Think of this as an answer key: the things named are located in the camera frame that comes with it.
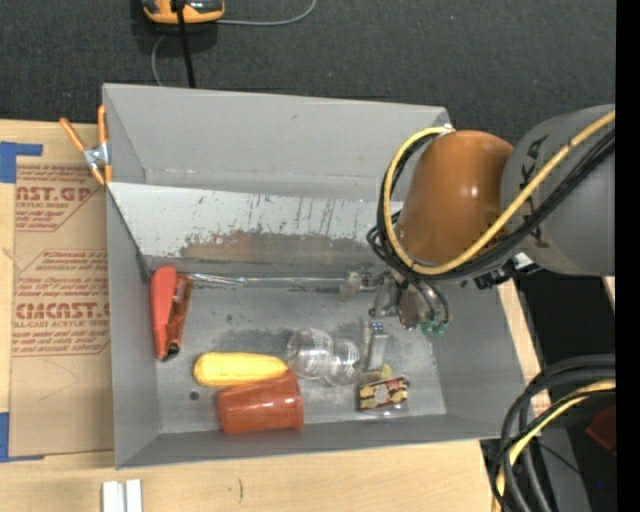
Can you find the grey metal bin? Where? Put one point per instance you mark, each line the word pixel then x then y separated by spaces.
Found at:
pixel 260 135

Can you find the yellow toy corn cob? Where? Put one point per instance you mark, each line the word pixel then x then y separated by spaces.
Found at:
pixel 235 369

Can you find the red and yellow packet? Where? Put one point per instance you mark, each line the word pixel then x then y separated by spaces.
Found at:
pixel 382 395

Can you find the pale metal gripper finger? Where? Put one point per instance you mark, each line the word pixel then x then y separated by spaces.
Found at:
pixel 356 285
pixel 375 350

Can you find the clear glass bottle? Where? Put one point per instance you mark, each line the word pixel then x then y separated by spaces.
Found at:
pixel 315 356

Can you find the orange-red plastic cup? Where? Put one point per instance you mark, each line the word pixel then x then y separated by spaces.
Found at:
pixel 260 407

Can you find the brown cardboard board red print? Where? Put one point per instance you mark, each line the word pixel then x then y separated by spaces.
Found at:
pixel 60 280

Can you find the red stapler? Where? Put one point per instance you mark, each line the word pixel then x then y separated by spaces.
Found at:
pixel 165 305

